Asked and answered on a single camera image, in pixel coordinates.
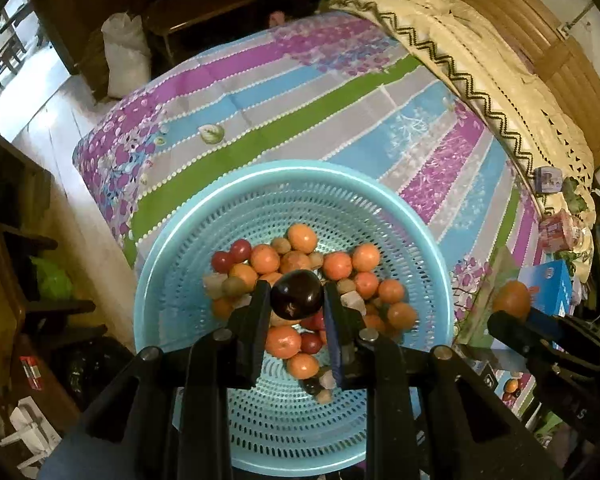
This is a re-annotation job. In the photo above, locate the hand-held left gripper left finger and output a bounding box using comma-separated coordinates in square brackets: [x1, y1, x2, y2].
[40, 280, 273, 480]

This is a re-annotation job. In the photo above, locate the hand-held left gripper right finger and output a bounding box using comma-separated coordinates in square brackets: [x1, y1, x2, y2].
[322, 282, 563, 480]

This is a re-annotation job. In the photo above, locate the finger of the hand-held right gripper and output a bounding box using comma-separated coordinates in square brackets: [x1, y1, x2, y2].
[487, 310, 548, 361]
[529, 307, 600, 357]

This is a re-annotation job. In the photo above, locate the light blue plastic basket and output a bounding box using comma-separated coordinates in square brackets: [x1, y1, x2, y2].
[133, 160, 456, 474]

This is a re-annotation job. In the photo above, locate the blue cardboard box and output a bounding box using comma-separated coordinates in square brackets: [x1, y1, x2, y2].
[517, 259, 573, 317]

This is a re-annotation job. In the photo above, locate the heap of small tangerines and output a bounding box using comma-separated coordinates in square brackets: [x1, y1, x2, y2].
[211, 222, 420, 381]

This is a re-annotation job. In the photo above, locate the pink printed box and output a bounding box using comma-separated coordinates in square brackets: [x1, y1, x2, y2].
[537, 209, 581, 253]

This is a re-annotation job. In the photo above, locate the dark green leafy bunch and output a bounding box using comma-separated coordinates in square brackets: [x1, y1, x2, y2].
[560, 177, 593, 226]

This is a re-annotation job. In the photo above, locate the purple patterned packet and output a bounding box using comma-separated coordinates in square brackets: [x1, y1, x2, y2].
[532, 167, 563, 195]

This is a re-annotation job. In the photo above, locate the black bag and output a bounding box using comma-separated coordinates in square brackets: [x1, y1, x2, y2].
[55, 335, 137, 411]

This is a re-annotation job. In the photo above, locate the bright green plastic bag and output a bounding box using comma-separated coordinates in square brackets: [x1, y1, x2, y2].
[30, 256, 76, 301]

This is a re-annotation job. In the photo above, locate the striped floral bedsheet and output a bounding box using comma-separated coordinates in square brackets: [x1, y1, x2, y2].
[72, 10, 546, 416]

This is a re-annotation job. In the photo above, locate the red and white box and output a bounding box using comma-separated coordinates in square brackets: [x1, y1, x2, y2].
[19, 356, 43, 391]

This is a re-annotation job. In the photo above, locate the wooden shelf unit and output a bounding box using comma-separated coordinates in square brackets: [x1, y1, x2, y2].
[0, 120, 108, 361]

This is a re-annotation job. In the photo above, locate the white plastic appliance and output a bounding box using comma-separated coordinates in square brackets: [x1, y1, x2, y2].
[0, 396, 63, 478]

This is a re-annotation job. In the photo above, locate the cream zigzag quilt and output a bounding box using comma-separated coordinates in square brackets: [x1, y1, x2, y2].
[325, 0, 596, 221]

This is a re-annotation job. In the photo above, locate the wooden headboard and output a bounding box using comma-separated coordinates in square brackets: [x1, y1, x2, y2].
[455, 0, 600, 166]

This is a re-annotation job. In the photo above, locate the white sack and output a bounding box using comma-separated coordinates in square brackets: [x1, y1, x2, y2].
[102, 12, 152, 99]

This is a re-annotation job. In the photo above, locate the dark wooden chair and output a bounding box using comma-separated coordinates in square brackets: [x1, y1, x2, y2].
[130, 0, 262, 63]

